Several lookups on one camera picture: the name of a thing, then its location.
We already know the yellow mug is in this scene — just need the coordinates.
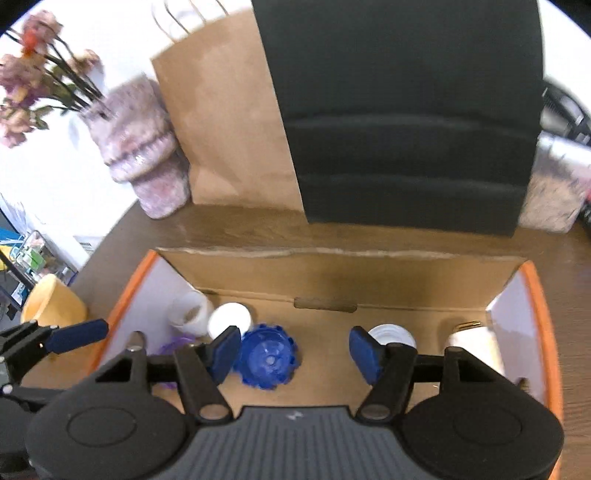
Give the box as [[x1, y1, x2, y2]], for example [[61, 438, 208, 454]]
[[20, 274, 89, 329]]

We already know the pink textured vase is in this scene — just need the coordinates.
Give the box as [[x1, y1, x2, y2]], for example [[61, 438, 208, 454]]
[[78, 76, 191, 219]]

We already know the small white bottle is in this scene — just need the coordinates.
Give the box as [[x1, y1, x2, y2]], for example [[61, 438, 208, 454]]
[[442, 322, 505, 377]]

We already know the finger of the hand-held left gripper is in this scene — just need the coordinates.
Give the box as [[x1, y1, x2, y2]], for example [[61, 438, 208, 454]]
[[0, 319, 110, 371]]

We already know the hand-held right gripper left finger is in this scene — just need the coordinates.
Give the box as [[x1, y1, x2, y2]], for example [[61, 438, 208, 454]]
[[88, 325, 242, 424]]

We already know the red cardboard box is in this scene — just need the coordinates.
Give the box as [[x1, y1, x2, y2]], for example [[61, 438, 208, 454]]
[[90, 247, 565, 480]]

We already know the white round lid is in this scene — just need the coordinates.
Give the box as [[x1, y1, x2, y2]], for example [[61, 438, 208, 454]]
[[207, 303, 253, 343]]

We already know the brown paper bag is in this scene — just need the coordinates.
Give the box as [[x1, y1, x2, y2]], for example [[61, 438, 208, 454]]
[[150, 0, 306, 214]]

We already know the clear food container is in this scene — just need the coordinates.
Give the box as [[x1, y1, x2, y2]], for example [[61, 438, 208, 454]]
[[517, 131, 591, 234]]

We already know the blue ridged cap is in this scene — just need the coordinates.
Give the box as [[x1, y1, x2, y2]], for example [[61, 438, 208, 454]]
[[232, 323, 304, 391]]

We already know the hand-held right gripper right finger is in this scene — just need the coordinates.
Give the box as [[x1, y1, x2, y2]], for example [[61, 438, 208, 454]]
[[349, 326, 513, 424]]

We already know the black paper bag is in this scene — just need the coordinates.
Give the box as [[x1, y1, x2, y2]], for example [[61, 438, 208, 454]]
[[251, 0, 546, 239]]

